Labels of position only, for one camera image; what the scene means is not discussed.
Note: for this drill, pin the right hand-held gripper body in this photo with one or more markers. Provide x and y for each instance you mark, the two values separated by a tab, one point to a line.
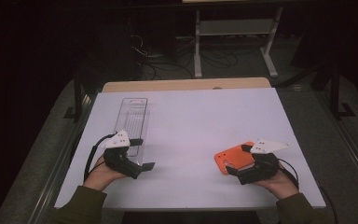
262	166

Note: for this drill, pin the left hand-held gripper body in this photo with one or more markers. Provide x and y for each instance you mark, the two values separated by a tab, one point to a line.
118	158

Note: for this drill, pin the orange phone case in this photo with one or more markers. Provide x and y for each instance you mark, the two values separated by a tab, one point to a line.
233	155

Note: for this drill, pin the clear plastic packaging box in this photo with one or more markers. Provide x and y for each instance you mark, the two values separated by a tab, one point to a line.
135	115

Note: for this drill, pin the person's left hand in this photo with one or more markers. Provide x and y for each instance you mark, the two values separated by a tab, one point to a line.
101	175

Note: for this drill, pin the person's right hand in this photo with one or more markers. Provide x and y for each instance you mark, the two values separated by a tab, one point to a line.
276	186

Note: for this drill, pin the white work board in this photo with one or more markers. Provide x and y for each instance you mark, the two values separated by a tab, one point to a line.
192	124

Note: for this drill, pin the light wooden table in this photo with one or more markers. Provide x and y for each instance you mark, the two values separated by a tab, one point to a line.
183	84

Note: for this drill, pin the black metal stand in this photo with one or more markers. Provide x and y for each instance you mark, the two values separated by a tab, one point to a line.
77	93
334	93

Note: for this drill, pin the aluminium frame rail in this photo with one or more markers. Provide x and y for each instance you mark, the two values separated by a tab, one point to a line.
60	165
354	146

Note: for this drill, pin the white metal desk frame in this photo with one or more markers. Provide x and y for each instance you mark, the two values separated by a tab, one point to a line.
197	46

